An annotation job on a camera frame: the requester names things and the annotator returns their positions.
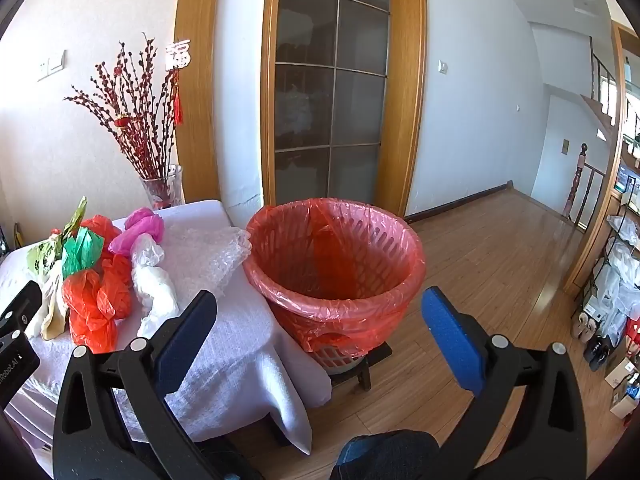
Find wooden partition frame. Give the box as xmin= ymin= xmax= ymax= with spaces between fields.
xmin=562 ymin=20 xmax=632 ymax=297

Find wooden glass-panel door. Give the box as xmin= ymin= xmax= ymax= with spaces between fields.
xmin=260 ymin=0 xmax=428 ymax=221

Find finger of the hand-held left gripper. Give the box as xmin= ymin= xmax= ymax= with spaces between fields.
xmin=0 ymin=280 xmax=43 ymax=343

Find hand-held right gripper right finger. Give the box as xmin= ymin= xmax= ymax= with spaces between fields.
xmin=421 ymin=286 xmax=588 ymax=480

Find white tablecloth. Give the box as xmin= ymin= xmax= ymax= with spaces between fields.
xmin=0 ymin=199 xmax=333 ymax=476

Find staircase with metal railing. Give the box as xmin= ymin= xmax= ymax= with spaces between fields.
xmin=580 ymin=35 xmax=623 ymax=142

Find white double light switch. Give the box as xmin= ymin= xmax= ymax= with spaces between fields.
xmin=37 ymin=50 xmax=67 ymax=80

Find pink plastic waste basket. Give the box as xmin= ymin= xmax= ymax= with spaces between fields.
xmin=242 ymin=199 xmax=427 ymax=376

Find green plastic bag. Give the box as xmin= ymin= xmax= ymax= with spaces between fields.
xmin=61 ymin=226 xmax=106 ymax=281

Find pink plastic bag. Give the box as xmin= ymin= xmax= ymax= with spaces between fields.
xmin=107 ymin=207 xmax=166 ymax=256

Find pile of white plastic bags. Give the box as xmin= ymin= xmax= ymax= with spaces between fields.
xmin=590 ymin=214 xmax=640 ymax=336

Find beige slippers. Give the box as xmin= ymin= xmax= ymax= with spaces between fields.
xmin=570 ymin=311 xmax=599 ymax=344

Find yellow-green printed plastic bag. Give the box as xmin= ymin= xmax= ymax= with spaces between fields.
xmin=26 ymin=196 xmax=89 ymax=277

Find cream plastic bag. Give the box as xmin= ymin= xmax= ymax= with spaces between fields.
xmin=24 ymin=272 xmax=70 ymax=342

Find red tassel wall ornament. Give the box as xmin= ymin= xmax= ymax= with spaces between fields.
xmin=165 ymin=37 xmax=192 ymax=126

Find red plastic bin liner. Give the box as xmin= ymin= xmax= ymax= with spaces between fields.
xmin=242 ymin=199 xmax=427 ymax=353

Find dark wooden stool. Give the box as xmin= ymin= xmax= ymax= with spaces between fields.
xmin=327 ymin=341 xmax=394 ymax=392

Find person's dark trouser leg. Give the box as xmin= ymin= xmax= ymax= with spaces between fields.
xmin=330 ymin=430 xmax=442 ymax=480

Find clear glass vase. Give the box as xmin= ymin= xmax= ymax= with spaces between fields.
xmin=139 ymin=164 xmax=185 ymax=211

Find black metal shelf rack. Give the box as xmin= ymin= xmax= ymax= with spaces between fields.
xmin=570 ymin=150 xmax=640 ymax=361

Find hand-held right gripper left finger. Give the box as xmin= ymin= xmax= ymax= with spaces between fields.
xmin=52 ymin=290 xmax=266 ymax=480

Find black shoes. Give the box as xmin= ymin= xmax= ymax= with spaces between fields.
xmin=584 ymin=336 xmax=619 ymax=372

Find wooden door frame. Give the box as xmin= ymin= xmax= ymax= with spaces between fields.
xmin=174 ymin=0 xmax=222 ymax=207

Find white plastic bag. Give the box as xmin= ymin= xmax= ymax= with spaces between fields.
xmin=131 ymin=265 xmax=181 ymax=338

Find clear plastic bag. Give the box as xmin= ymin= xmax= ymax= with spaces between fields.
xmin=131 ymin=234 xmax=166 ymax=268

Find clear bubble wrap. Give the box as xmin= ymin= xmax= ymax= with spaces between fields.
xmin=167 ymin=225 xmax=253 ymax=303

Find red plastic bag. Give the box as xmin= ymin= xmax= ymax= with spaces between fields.
xmin=62 ymin=255 xmax=135 ymax=353
xmin=79 ymin=215 xmax=123 ymax=248

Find red berry branches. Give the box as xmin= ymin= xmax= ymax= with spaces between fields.
xmin=64 ymin=32 xmax=178 ymax=181

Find wooden stair banister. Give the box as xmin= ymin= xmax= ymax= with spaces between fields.
xmin=562 ymin=142 xmax=608 ymax=233

